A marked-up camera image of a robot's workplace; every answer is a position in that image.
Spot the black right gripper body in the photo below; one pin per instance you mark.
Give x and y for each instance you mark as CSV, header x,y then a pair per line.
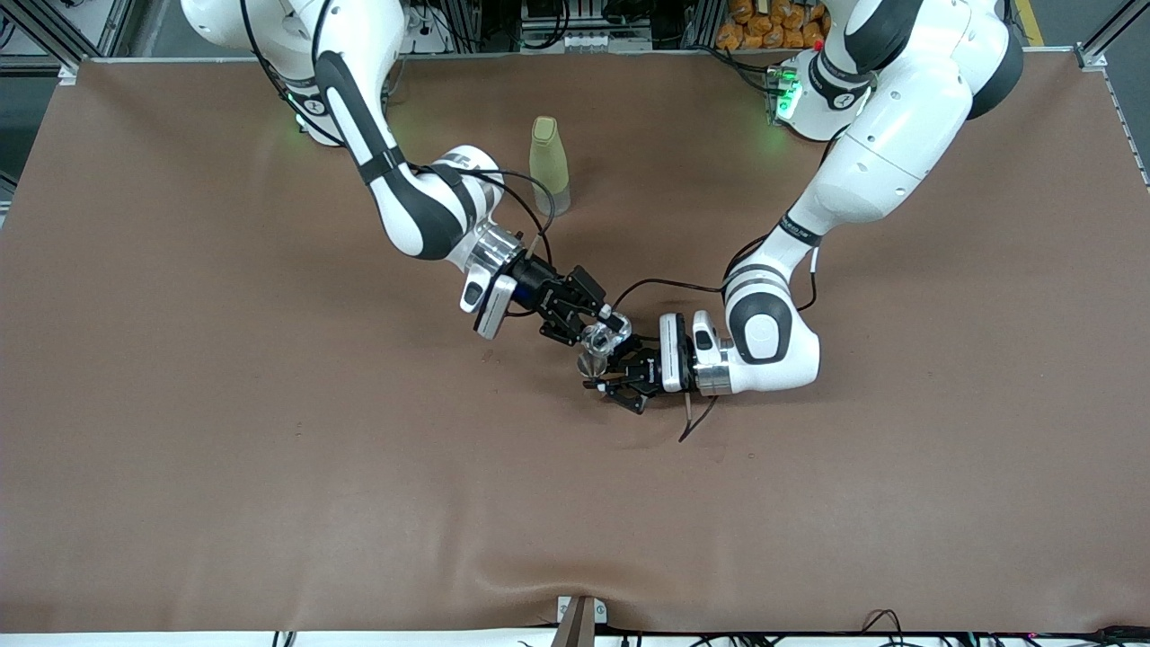
x,y
543,292

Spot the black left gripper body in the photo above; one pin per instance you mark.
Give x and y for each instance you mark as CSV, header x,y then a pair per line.
x,y
645,368

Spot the clear glass cup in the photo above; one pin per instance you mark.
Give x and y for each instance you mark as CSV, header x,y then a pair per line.
x,y
604,340

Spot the steel cone jigger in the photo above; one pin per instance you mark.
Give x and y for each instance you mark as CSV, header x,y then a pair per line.
x,y
591,364

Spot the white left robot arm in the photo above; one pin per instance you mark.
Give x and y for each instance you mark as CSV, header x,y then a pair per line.
x,y
898,135

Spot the brown table mat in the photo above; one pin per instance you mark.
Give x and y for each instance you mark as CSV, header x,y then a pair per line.
x,y
575,503

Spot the green bottle with clear base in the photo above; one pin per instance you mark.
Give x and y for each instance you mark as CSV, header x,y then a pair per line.
x,y
550,162

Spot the black white electronics unit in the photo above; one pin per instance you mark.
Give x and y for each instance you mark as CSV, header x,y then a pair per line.
x,y
584,40

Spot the white power strip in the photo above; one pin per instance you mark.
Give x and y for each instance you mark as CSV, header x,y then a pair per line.
x,y
427,27

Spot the orange bread pile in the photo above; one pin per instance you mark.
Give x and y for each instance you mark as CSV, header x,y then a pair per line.
x,y
764,27

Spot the metal table edge bracket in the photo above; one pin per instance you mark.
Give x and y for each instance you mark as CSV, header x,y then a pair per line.
x,y
575,624

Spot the aluminium frame corner strut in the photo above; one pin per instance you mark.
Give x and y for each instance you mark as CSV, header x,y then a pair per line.
x,y
1092,59
67,74

